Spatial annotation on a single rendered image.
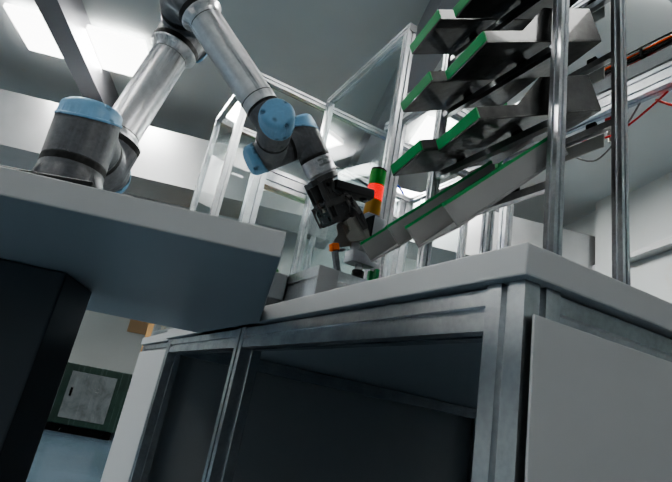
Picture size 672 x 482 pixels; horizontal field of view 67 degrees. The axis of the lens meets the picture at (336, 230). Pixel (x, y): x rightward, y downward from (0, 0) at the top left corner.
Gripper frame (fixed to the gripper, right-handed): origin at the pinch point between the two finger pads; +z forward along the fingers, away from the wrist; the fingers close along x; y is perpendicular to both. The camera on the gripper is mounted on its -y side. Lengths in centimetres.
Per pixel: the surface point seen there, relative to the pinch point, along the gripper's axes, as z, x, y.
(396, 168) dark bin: -13.4, 22.2, -0.8
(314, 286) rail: 1.1, 16.2, 25.2
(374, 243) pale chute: -1.3, 20.5, 11.1
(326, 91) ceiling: -127, -287, -230
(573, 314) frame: 8, 74, 32
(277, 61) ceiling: -163, -279, -188
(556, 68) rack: -17, 53, -17
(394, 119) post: -31, -18, -43
